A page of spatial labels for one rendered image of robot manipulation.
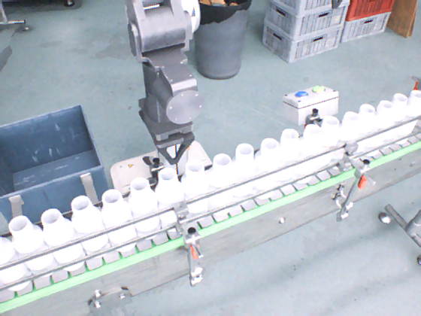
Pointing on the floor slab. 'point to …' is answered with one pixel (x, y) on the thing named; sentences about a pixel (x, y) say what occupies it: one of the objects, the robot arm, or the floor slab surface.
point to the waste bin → (221, 39)
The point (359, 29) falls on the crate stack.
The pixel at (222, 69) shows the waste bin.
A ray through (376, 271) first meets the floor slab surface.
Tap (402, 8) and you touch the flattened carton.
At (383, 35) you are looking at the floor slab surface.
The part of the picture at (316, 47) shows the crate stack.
